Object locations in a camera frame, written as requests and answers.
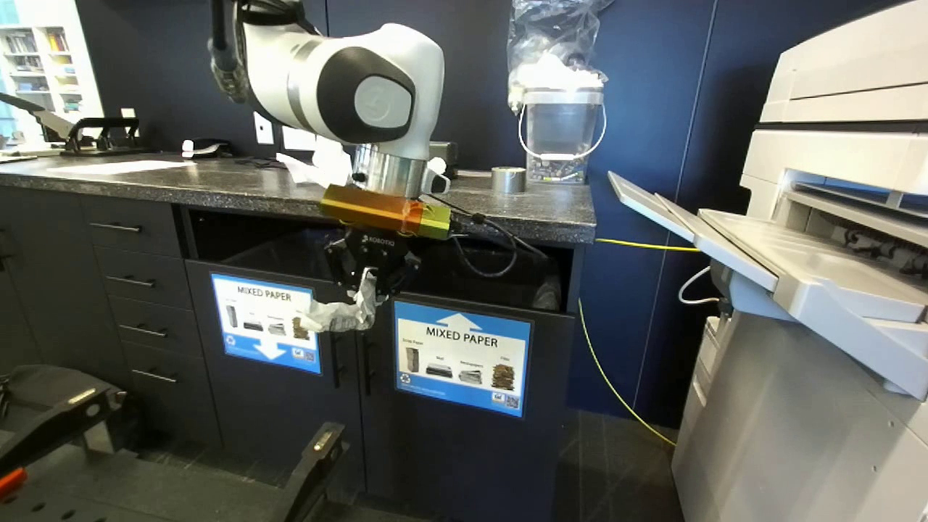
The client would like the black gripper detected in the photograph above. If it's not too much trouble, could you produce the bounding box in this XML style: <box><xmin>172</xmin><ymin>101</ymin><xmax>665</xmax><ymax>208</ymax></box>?
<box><xmin>321</xmin><ymin>227</ymin><xmax>423</xmax><ymax>317</ymax></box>

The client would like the black bin liner bag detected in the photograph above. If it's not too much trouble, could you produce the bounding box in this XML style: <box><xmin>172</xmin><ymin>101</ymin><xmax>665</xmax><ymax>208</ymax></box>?
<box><xmin>381</xmin><ymin>240</ymin><xmax>568</xmax><ymax>314</ymax></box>
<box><xmin>224</xmin><ymin>227</ymin><xmax>353</xmax><ymax>284</ymax></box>

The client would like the black bin door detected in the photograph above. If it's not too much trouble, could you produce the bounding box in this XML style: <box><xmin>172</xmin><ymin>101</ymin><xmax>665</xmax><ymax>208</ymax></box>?
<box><xmin>182</xmin><ymin>259</ymin><xmax>368</xmax><ymax>497</ymax></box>
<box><xmin>349</xmin><ymin>284</ymin><xmax>574</xmax><ymax>522</ymax></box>

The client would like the blue sign with down arrow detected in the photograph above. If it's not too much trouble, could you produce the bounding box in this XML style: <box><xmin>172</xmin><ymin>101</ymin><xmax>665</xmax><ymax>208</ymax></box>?
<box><xmin>205</xmin><ymin>269</ymin><xmax>326</xmax><ymax>378</ymax></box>

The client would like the blue sign with up arrow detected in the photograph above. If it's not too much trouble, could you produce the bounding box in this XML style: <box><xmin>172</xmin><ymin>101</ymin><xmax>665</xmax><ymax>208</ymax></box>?
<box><xmin>388</xmin><ymin>297</ymin><xmax>537</xmax><ymax>420</ymax></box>

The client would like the large white outlet plate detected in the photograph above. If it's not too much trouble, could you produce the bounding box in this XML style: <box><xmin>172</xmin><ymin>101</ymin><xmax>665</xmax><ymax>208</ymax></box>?
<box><xmin>279</xmin><ymin>126</ymin><xmax>320</xmax><ymax>155</ymax></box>

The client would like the small metal can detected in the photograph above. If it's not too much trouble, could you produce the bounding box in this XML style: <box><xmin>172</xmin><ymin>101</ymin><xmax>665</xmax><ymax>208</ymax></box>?
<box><xmin>491</xmin><ymin>166</ymin><xmax>532</xmax><ymax>194</ymax></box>

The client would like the black cabinet drawer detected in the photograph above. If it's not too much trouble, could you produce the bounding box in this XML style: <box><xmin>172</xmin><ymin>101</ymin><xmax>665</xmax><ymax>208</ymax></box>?
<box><xmin>120</xmin><ymin>352</ymin><xmax>220</xmax><ymax>443</ymax></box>
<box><xmin>108</xmin><ymin>301</ymin><xmax>205</xmax><ymax>359</ymax></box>
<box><xmin>97</xmin><ymin>255</ymin><xmax>197</xmax><ymax>314</ymax></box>
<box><xmin>81</xmin><ymin>197</ymin><xmax>185</xmax><ymax>263</ymax></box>

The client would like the clear plastic bucket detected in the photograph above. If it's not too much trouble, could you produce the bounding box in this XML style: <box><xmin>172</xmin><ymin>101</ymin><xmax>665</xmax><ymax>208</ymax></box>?
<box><xmin>508</xmin><ymin>68</ymin><xmax>613</xmax><ymax>186</ymax></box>

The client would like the black office chair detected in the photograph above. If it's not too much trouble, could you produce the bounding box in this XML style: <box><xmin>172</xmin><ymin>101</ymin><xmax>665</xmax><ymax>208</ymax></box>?
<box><xmin>0</xmin><ymin>359</ymin><xmax>349</xmax><ymax>522</ymax></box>

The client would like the black desktop hole punch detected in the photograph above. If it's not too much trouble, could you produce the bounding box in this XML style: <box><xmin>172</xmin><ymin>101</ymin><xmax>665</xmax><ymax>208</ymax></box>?
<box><xmin>0</xmin><ymin>89</ymin><xmax>149</xmax><ymax>159</ymax></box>

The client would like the dark counter cabinet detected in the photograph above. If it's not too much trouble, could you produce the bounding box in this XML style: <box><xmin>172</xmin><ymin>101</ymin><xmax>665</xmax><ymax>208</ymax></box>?
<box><xmin>0</xmin><ymin>155</ymin><xmax>600</xmax><ymax>522</ymax></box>

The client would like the clear plastic bag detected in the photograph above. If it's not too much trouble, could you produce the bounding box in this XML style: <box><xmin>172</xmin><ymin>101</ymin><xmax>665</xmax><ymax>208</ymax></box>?
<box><xmin>504</xmin><ymin>0</ymin><xmax>621</xmax><ymax>95</ymax></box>

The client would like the white shelf with books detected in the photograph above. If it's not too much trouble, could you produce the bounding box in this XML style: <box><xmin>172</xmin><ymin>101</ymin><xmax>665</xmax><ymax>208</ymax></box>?
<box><xmin>0</xmin><ymin>0</ymin><xmax>108</xmax><ymax>155</ymax></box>

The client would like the orange red lever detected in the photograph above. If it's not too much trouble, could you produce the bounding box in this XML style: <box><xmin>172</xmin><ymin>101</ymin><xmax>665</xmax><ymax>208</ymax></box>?
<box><xmin>0</xmin><ymin>465</ymin><xmax>30</xmax><ymax>501</ymax></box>

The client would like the large white office printer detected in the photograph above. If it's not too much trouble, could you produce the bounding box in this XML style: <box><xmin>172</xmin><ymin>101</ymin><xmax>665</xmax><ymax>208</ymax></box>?
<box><xmin>607</xmin><ymin>0</ymin><xmax>928</xmax><ymax>522</ymax></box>

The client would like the gold wrist camera mount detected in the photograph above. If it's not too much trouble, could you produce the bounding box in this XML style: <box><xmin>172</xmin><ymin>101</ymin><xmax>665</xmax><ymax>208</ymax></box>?
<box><xmin>315</xmin><ymin>182</ymin><xmax>455</xmax><ymax>240</ymax></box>

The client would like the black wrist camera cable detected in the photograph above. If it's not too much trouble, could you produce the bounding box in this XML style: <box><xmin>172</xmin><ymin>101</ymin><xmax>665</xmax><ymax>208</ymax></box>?
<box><xmin>421</xmin><ymin>197</ymin><xmax>556</xmax><ymax>284</ymax></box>

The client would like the small white wall plate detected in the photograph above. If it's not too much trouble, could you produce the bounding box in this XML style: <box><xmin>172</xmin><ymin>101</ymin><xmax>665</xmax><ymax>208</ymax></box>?
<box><xmin>252</xmin><ymin>110</ymin><xmax>279</xmax><ymax>149</ymax></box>

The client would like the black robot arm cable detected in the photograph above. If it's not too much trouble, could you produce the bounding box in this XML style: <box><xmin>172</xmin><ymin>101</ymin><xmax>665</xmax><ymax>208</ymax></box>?
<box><xmin>205</xmin><ymin>0</ymin><xmax>321</xmax><ymax>110</ymax></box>

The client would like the thin yellow cable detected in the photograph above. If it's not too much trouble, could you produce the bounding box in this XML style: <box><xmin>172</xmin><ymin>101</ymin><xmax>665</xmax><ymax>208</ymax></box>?
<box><xmin>574</xmin><ymin>233</ymin><xmax>713</xmax><ymax>453</ymax></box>

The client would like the thin white cable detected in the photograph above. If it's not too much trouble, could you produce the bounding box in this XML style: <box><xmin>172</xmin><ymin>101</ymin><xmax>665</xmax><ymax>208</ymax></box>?
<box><xmin>672</xmin><ymin>262</ymin><xmax>726</xmax><ymax>310</ymax></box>

